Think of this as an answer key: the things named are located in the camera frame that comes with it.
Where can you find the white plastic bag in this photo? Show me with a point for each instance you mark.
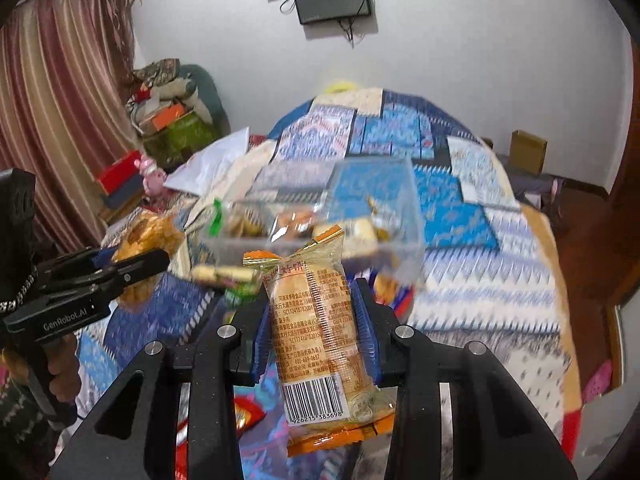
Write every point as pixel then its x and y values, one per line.
pixel 210 165

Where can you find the orange box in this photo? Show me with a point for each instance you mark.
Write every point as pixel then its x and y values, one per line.
pixel 169 116

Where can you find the green patterned bag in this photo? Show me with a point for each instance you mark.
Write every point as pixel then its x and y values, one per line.
pixel 182 140

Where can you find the brown cookie packet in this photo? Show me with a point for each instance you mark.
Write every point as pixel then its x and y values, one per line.
pixel 245 222

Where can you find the person's left hand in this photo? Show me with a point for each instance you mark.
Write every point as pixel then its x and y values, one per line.
pixel 67 365

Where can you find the red box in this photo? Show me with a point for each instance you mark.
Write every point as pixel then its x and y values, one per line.
pixel 117 172

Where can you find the golden wrapped candy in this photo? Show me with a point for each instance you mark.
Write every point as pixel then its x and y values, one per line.
pixel 382 212

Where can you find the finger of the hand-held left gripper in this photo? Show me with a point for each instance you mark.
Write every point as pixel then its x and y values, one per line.
pixel 145 265
pixel 101 258

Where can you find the orange biscuit packet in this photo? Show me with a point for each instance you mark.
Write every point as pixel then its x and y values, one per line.
pixel 320 320

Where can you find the brown cardboard box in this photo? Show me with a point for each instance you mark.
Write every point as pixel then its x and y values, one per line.
pixel 528 152

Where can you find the blue patchwork blanket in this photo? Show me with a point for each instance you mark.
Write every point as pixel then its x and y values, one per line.
pixel 465 280

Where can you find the orange pastry packet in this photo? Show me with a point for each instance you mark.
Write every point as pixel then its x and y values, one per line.
pixel 295 225

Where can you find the red snack packet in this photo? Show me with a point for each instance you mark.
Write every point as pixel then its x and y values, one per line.
pixel 248 414

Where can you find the pink slipper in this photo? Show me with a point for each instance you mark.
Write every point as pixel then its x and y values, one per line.
pixel 597 381

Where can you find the pink plush toy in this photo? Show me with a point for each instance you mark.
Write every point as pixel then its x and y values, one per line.
pixel 150 175

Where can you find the green yellow candy packet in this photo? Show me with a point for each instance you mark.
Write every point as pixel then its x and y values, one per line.
pixel 225 276

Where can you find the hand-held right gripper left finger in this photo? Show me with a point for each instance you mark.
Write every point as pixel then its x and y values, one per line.
pixel 261 340

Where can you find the striped pink curtain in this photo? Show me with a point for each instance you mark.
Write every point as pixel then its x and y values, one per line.
pixel 55 110

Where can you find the clear bag of fried snacks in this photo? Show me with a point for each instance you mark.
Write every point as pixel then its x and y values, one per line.
pixel 150 232

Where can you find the green snack packet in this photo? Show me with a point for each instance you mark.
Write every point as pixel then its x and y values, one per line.
pixel 216 217

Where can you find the white bread packet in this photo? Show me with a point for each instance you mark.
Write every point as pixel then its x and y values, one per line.
pixel 362 232

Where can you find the clear plastic container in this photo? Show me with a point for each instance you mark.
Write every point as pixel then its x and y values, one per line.
pixel 350 185

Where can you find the pile of clothes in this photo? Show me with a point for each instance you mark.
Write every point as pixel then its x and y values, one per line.
pixel 160 85

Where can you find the person's left forearm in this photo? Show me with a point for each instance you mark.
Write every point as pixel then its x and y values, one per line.
pixel 20 410

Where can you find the orange blue snack packet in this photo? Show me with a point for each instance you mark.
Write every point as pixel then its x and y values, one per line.
pixel 392 292

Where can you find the dark clothes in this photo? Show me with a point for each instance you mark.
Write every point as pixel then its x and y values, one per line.
pixel 540 187

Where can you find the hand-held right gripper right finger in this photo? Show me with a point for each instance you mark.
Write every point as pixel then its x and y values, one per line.
pixel 364 332

